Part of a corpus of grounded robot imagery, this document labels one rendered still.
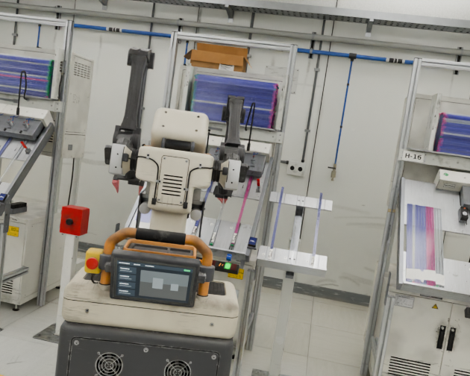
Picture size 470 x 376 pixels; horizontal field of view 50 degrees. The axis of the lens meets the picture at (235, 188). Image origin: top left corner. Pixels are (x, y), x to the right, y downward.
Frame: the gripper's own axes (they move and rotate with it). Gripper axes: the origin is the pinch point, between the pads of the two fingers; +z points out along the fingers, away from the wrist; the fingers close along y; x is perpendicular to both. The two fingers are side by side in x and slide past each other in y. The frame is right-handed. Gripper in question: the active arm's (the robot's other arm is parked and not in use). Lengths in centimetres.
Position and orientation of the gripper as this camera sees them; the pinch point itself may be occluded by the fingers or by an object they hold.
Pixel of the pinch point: (224, 201)
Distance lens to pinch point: 283.6
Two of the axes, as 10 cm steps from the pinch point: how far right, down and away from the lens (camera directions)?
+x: -2.2, 7.1, -6.7
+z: 0.2, 6.9, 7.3
